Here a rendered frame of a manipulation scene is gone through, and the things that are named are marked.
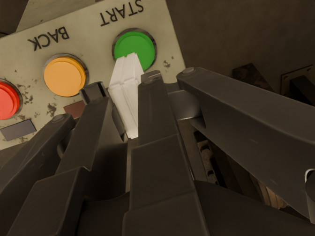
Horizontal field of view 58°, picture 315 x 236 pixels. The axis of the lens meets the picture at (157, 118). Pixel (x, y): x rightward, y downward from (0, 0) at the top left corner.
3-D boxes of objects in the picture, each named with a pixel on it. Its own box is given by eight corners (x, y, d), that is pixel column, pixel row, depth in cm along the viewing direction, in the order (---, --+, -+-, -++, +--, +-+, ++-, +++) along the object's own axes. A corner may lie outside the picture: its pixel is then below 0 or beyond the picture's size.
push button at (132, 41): (159, 62, 30) (160, 65, 28) (123, 74, 30) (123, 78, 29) (146, 24, 29) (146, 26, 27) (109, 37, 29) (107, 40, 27)
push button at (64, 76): (93, 84, 31) (90, 90, 29) (58, 97, 31) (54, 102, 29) (77, 49, 29) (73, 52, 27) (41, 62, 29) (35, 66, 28)
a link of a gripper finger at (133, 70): (121, 83, 13) (136, 77, 13) (125, 55, 20) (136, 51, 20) (143, 136, 15) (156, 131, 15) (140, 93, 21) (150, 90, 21)
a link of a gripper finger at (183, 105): (141, 104, 12) (207, 81, 12) (139, 74, 17) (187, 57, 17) (153, 133, 13) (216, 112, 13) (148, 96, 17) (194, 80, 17)
